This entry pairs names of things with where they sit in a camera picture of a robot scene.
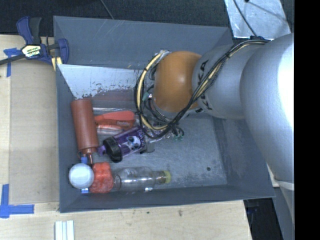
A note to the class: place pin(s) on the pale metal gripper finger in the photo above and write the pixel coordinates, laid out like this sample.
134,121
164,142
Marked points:
150,147

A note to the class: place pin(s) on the purple bottle with black cap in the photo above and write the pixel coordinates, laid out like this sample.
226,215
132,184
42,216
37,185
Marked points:
130,142

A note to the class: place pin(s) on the clear plastic bottle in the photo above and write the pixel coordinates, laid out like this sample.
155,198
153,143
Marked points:
140,179

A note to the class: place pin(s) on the grey metal bin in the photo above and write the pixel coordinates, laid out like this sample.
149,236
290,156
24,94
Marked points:
190,159

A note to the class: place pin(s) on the orange tool in clear packet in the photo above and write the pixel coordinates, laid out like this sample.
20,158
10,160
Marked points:
117,117

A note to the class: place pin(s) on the red-orange sponge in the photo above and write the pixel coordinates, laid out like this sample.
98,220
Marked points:
102,177

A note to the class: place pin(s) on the red-brown spray bottle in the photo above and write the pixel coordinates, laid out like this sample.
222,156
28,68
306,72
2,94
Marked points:
84,124

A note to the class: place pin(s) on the white ball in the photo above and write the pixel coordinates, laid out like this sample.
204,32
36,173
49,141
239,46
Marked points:
81,176

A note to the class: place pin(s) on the pale wood board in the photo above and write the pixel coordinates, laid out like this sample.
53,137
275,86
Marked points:
32,134

